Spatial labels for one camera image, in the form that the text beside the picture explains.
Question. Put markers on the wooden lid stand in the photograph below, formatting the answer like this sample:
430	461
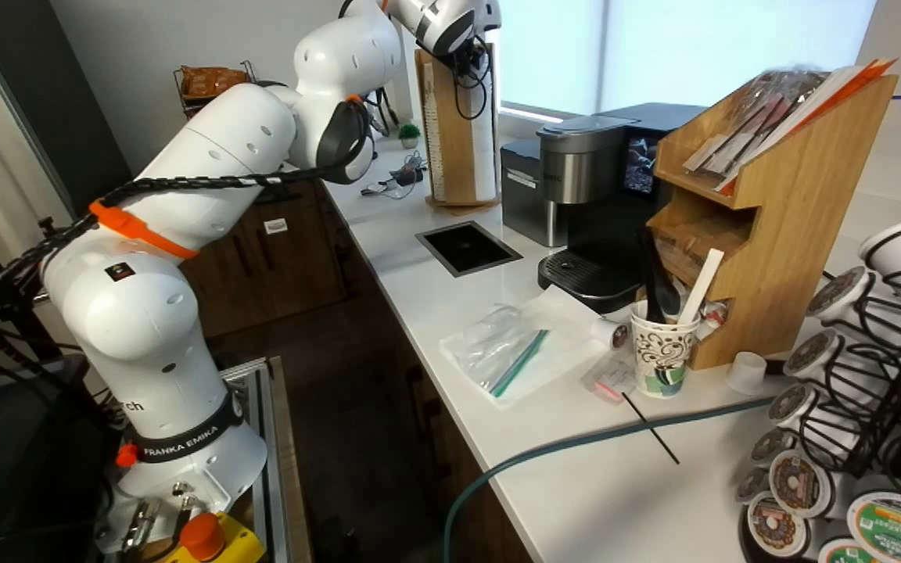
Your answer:
446	144

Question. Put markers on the white lid stack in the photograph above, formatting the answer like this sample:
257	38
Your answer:
481	144

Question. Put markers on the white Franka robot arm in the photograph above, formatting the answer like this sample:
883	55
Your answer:
157	313

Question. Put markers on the brown lid coffee pod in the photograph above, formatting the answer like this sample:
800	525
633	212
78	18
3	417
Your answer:
798	486
751	486
776	526
837	295
788	404
770	446
811	359

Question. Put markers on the green lid coffee pod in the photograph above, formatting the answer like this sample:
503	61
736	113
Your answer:
896	531
845	553

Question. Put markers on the steel framed counter chute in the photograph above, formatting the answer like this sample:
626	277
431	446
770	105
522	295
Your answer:
468	249

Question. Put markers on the clear zip bag green seal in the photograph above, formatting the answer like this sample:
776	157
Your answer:
514	344

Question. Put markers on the stainless steel bin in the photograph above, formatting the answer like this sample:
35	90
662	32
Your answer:
522	197

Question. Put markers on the black silver coffee machine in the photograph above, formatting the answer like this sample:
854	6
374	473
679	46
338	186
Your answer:
596	239

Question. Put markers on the small green object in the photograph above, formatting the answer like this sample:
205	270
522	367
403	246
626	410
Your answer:
408	134

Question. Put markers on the dark wooden cabinet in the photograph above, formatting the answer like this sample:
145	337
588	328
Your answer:
296	260

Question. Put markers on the brown creamer cup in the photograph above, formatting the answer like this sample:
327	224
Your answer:
624	337

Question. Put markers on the small clear packet bag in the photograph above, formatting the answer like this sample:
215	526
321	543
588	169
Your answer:
611	378

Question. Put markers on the black stirrers bundle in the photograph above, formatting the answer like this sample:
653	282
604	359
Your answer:
658	293

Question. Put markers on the patterned paper cup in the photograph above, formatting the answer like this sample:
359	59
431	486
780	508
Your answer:
665	360

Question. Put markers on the thin black stir stick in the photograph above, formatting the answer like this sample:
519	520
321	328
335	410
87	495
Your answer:
651	427

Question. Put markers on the metal robot cart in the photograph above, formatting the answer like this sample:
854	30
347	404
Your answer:
285	469

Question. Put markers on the white stir stick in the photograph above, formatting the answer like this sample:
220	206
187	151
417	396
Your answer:
701	279

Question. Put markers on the small creamer cup heap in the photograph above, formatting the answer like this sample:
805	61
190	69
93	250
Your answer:
715	317

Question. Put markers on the white creamer cup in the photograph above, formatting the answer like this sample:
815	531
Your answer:
748	371

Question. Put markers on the brown bag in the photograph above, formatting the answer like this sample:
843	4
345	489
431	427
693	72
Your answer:
205	84

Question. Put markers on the wooden condiment organizer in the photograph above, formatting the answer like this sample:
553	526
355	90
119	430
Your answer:
784	239

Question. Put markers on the yellow box orange button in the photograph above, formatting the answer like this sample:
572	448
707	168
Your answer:
205	536

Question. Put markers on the small orange clip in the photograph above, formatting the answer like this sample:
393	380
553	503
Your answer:
126	454

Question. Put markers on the orange white paper packet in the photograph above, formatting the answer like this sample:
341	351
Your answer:
837	90

